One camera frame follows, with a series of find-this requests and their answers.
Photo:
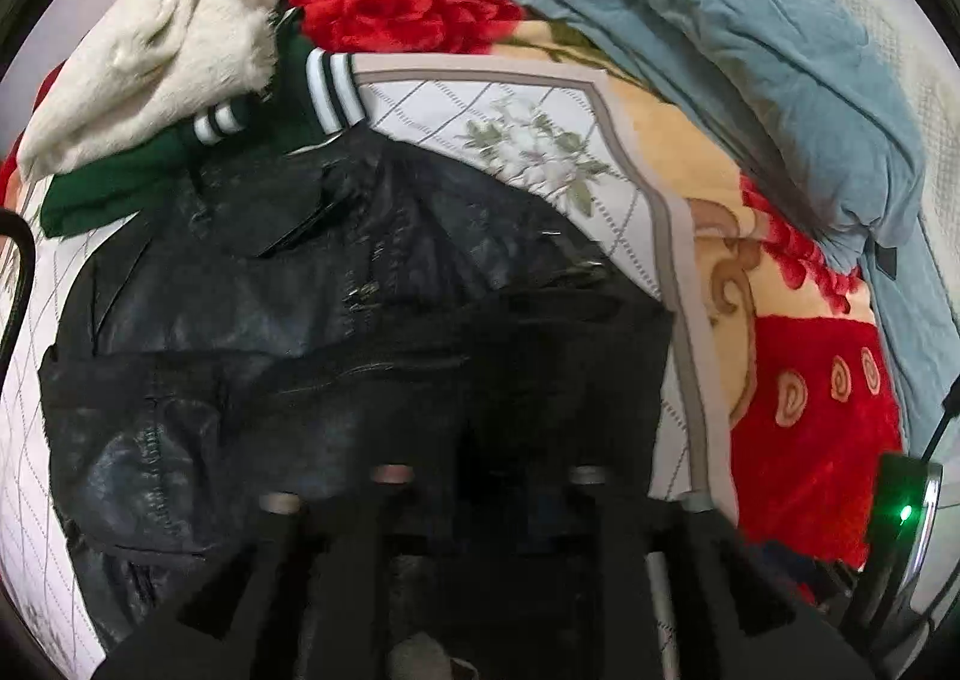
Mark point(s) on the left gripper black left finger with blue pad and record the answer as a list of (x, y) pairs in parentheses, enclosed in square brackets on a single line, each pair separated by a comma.
[(243, 615)]

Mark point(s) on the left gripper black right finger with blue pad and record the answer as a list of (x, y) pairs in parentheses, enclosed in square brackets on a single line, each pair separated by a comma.
[(681, 596)]

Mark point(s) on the black leather jacket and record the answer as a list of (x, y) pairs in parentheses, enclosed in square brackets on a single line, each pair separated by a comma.
[(286, 324)]

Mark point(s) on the red floral blanket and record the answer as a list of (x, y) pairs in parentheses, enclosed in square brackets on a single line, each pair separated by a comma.
[(809, 399)]

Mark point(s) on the white diamond pattern sheet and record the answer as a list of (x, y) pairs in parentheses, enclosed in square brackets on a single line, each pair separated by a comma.
[(560, 131)]

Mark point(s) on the green folded striped-cuff garment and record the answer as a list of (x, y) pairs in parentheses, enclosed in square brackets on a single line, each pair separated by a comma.
[(313, 98)]

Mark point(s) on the white quilted mattress pad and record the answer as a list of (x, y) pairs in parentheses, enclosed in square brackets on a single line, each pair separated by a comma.
[(936, 112)]

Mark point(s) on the blue-grey duvet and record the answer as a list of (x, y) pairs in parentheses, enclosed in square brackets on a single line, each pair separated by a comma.
[(795, 92)]

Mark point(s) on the white fluffy folded garment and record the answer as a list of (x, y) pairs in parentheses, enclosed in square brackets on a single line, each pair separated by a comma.
[(144, 66)]

